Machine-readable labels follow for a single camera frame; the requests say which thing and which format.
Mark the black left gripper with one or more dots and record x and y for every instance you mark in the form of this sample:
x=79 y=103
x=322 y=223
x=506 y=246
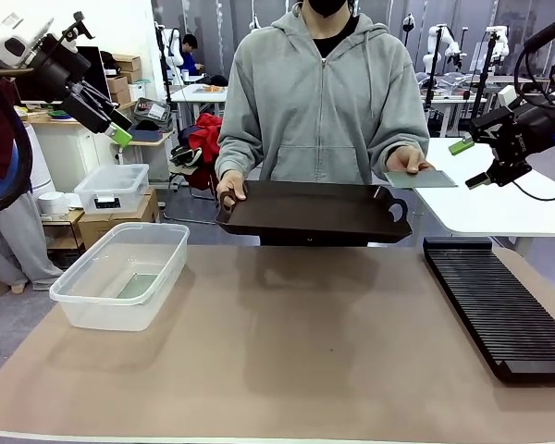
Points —
x=60 y=65

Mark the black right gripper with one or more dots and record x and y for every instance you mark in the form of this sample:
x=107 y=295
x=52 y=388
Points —
x=522 y=131

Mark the green PCB board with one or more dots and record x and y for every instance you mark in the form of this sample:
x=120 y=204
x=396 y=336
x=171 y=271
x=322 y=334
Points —
x=421 y=179
x=139 y=286

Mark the person's grey-sleeved right forearm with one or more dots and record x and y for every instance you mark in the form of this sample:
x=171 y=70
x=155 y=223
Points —
x=240 y=148

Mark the person's grey-sleeved left forearm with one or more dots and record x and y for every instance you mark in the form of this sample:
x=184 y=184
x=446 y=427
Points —
x=409 y=134

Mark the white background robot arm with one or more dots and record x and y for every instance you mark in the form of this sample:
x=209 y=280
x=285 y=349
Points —
x=437 y=46
x=497 y=41
x=173 y=46

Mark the stacked cardboard boxes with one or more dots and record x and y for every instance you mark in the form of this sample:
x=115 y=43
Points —
x=122 y=76

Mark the person's left hand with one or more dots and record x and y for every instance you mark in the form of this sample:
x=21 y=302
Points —
x=404 y=161

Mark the person's right hand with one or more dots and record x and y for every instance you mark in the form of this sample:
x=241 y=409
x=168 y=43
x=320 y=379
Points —
x=231 y=185

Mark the black computer monitor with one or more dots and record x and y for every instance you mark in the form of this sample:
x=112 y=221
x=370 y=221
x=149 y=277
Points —
x=94 y=69

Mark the black tool case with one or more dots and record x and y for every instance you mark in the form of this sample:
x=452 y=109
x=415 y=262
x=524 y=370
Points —
x=152 y=113

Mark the white side table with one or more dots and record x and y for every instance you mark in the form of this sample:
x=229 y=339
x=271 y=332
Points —
x=481 y=213

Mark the clear lidded storage box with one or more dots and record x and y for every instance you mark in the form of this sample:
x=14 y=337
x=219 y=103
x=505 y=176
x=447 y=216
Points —
x=113 y=187

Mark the black tripod stand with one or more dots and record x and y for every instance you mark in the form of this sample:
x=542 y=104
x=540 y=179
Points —
x=483 y=83

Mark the white air purifier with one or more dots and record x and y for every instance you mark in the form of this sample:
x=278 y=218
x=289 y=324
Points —
x=41 y=166

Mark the red cloth on chair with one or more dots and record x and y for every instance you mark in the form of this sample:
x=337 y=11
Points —
x=205 y=139

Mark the seated person in blue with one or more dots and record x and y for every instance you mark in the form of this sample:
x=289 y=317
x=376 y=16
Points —
x=190 y=55

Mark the large cardboard box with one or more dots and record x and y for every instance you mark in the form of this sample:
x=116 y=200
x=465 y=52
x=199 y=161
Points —
x=120 y=222

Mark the small wooden shelf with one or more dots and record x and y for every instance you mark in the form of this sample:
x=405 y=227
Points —
x=62 y=231

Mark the black slotted PCB rack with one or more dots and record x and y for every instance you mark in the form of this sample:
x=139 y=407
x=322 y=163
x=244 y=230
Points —
x=490 y=300

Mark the bystander in red blue jacket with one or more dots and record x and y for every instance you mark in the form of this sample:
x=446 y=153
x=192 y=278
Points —
x=9 y=240

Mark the clear plastic container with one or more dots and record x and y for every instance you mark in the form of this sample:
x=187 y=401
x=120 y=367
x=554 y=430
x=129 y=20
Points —
x=120 y=277

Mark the person's grey hoodie torso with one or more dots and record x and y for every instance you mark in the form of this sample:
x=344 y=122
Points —
x=324 y=106

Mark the black block under tray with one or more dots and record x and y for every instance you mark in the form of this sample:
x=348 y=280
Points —
x=314 y=240

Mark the black face mask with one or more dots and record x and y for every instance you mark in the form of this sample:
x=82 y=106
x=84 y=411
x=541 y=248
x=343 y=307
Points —
x=327 y=7

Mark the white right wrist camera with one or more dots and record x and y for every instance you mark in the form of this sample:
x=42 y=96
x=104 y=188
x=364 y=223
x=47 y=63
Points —
x=508 y=96

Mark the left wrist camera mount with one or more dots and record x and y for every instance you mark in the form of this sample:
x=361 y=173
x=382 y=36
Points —
x=76 y=28

